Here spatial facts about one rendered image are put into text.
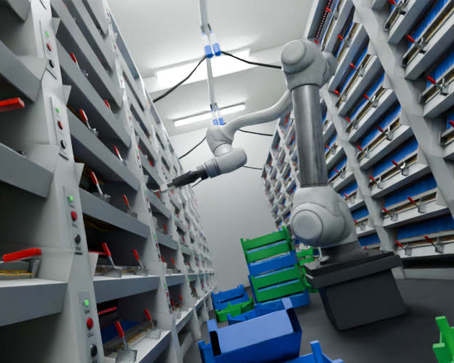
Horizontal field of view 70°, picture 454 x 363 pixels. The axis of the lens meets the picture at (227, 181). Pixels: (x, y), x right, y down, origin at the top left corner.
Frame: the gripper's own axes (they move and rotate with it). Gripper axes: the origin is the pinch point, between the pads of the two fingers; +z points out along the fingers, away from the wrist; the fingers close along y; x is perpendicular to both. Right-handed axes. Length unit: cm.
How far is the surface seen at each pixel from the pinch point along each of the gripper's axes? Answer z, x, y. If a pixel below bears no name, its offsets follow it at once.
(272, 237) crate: -45, -40, 54
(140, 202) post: 9.6, -10.6, -27.4
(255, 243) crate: -34, -39, 57
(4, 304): 13, -41, -112
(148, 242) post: 12.1, -26.2, -27.4
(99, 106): 6, 14, -59
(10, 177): 11, -24, -107
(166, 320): 15, -55, -28
